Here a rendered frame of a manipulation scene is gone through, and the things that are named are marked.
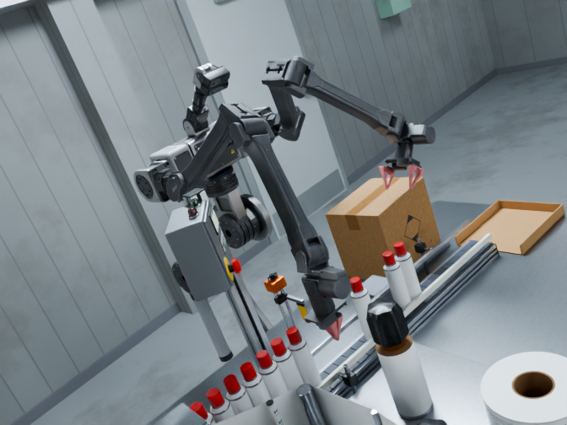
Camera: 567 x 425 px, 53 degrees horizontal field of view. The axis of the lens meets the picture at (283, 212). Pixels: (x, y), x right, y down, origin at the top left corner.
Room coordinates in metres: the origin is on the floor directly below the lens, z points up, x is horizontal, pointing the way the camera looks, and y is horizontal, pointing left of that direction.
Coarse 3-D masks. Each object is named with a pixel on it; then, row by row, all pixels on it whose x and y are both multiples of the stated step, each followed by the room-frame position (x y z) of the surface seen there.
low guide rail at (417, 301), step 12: (480, 240) 1.69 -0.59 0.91; (468, 252) 1.65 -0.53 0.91; (456, 264) 1.60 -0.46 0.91; (444, 276) 1.57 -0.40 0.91; (432, 288) 1.53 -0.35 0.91; (420, 300) 1.50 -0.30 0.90; (408, 312) 1.46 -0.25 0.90; (360, 348) 1.36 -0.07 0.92; (348, 360) 1.33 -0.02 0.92; (336, 372) 1.30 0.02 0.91; (324, 384) 1.27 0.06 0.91
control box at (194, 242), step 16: (208, 208) 1.34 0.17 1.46; (176, 224) 1.27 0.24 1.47; (192, 224) 1.23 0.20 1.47; (208, 224) 1.26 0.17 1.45; (176, 240) 1.23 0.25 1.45; (192, 240) 1.23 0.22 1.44; (208, 240) 1.23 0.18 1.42; (176, 256) 1.24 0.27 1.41; (192, 256) 1.23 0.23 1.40; (208, 256) 1.23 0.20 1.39; (224, 256) 1.28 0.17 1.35; (192, 272) 1.23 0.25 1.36; (208, 272) 1.23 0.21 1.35; (224, 272) 1.24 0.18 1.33; (192, 288) 1.24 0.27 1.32; (208, 288) 1.23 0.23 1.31; (224, 288) 1.23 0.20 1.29
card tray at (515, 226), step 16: (496, 208) 2.01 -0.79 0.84; (512, 208) 1.98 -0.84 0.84; (528, 208) 1.92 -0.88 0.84; (544, 208) 1.87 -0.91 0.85; (560, 208) 1.80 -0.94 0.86; (480, 224) 1.95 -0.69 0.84; (496, 224) 1.91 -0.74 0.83; (512, 224) 1.86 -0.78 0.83; (528, 224) 1.82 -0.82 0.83; (544, 224) 1.74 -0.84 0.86; (464, 240) 1.88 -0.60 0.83; (496, 240) 1.80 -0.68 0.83; (512, 240) 1.76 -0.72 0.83; (528, 240) 1.68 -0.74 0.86
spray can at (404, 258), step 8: (400, 248) 1.53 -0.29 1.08; (400, 256) 1.53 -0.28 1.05; (408, 256) 1.53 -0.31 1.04; (400, 264) 1.53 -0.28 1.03; (408, 264) 1.52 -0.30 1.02; (408, 272) 1.52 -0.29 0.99; (408, 280) 1.52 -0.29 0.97; (416, 280) 1.53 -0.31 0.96; (408, 288) 1.53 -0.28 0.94; (416, 288) 1.52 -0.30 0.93; (416, 296) 1.52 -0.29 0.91
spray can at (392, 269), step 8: (384, 256) 1.51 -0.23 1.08; (392, 256) 1.50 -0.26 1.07; (392, 264) 1.50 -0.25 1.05; (392, 272) 1.49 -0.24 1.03; (400, 272) 1.50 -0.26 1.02; (392, 280) 1.49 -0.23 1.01; (400, 280) 1.49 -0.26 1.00; (392, 288) 1.50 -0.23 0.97; (400, 288) 1.49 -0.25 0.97; (392, 296) 1.51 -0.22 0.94; (400, 296) 1.49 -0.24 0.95; (408, 296) 1.50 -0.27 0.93; (400, 304) 1.49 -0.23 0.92
